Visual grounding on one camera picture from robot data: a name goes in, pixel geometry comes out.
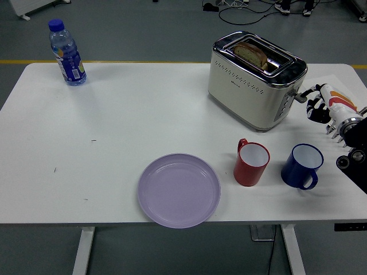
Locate purple plate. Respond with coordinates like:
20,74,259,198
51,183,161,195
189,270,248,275
136,153,222,229

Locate white furniture base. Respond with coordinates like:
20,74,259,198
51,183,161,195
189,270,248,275
8,0,71,21

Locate grey toaster lever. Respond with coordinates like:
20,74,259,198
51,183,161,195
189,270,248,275
288,90,307,104

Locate person's foot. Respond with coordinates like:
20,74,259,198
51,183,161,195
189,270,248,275
302,0,315,17
274,0,291,15

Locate red mug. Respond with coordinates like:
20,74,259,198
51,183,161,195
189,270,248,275
233,138,271,187

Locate white table leg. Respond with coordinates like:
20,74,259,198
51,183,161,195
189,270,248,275
280,224,307,275
71,226,96,275

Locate bread slice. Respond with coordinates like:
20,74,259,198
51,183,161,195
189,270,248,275
232,42,270,71

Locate silver toast rack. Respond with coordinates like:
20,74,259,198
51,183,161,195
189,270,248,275
326,121,349,148

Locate clear water bottle blue cap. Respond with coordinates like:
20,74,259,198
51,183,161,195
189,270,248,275
48,18,88,87

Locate cream and chrome toaster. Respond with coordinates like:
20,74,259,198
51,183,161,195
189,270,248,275
207,30,309,133

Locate blue mug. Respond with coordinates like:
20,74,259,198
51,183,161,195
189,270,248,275
280,143,325,191

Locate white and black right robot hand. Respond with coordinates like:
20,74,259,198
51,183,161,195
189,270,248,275
300,82,359,124

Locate black floor cable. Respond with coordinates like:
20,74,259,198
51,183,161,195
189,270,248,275
218,0,287,25

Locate grey metal bracket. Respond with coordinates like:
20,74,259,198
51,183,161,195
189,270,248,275
249,225,278,242

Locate white cable bundle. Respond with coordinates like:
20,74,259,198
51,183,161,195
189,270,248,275
216,0,250,7

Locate thin black hanging cable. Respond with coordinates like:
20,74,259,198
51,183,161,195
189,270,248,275
266,226,278,275

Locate white equipment frame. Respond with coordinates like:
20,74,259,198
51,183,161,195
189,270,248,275
351,0,367,22

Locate black table control panel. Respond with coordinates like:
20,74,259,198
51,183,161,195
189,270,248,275
334,222,367,231

